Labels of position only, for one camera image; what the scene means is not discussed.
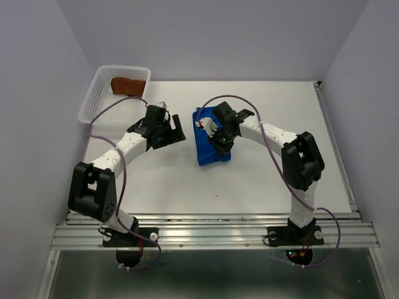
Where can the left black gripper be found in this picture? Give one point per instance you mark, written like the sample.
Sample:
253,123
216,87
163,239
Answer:
175,136

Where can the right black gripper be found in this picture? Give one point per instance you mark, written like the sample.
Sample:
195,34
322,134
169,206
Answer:
222,149

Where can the blue towel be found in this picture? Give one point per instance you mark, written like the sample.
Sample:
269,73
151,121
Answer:
206,153

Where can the brown towel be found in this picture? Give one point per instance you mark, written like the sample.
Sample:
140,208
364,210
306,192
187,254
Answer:
127,86

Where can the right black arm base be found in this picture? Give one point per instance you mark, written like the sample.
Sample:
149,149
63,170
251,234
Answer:
292,235

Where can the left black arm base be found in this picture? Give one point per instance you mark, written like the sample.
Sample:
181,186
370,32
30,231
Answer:
116,239

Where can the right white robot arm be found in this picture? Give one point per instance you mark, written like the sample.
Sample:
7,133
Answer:
301,163

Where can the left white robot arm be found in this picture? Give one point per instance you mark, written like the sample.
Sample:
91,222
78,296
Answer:
93,191

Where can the white plastic basket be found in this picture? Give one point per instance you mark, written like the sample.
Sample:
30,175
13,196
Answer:
114,97

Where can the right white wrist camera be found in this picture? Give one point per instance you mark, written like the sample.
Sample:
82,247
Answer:
208,125

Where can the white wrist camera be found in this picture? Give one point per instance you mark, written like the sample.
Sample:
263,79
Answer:
208,125
162,105

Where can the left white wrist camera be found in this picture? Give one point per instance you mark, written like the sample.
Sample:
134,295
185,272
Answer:
162,105

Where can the aluminium rail frame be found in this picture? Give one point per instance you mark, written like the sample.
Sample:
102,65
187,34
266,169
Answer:
212,219

